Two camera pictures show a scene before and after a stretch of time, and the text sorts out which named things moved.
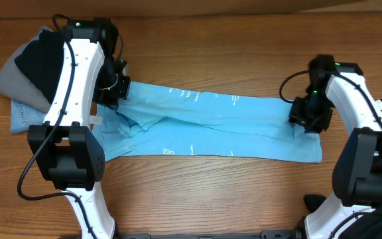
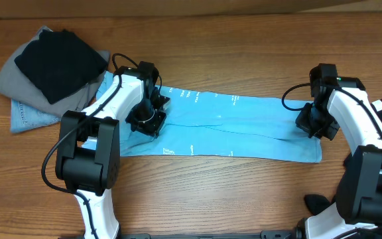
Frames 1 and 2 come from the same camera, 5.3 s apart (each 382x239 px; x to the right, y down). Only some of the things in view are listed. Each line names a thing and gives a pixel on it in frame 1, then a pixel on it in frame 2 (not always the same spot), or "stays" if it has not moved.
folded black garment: x=42 y=61 stays
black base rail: x=264 y=234 stays
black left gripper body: x=110 y=88 -> x=144 y=117
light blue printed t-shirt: x=156 y=120 stays
